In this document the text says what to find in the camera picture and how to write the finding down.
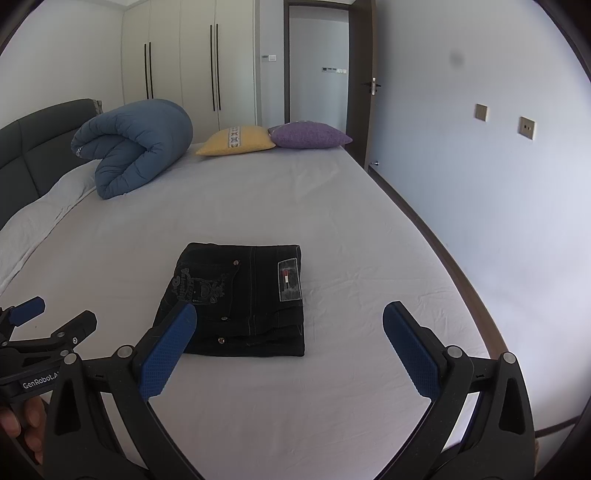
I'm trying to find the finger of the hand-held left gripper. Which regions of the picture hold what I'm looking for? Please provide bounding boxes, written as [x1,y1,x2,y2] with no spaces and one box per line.
[8,310,99,356]
[0,296,47,344]

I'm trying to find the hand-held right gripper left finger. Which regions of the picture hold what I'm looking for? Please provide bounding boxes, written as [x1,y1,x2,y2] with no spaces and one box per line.
[44,302,204,480]

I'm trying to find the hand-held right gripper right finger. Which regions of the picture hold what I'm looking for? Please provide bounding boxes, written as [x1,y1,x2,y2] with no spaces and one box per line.
[382,301,536,480]

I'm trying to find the black denim pants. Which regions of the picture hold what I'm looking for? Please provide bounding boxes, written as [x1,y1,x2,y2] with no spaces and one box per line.
[151,242,307,358]

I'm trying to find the person's left hand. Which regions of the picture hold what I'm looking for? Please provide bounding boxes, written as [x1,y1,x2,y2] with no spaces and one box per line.
[0,394,49,467]

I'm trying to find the white bed pillow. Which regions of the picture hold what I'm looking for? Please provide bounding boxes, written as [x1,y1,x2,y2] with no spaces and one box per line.
[0,159,100,296]

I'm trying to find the grey padded headboard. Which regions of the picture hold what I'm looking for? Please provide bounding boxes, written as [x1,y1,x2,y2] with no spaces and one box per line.
[0,98,103,232]

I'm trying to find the rolled blue duvet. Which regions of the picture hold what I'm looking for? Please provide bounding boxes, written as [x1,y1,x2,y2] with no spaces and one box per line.
[70,98,194,200]

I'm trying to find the yellow pillow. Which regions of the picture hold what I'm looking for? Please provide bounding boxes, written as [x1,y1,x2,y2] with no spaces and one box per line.
[196,126,277,157]

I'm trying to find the purple pillow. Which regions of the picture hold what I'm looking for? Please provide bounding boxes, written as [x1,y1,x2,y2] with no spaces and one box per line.
[268,121,354,150]

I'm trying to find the dark brown door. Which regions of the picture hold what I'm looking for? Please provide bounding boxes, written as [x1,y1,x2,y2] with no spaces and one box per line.
[344,0,378,171]

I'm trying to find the white wardrobe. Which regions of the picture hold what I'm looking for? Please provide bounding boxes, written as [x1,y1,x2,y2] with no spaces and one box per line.
[121,0,257,132]

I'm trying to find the dark door frame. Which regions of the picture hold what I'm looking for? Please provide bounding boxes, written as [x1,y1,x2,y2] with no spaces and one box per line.
[283,2,352,126]

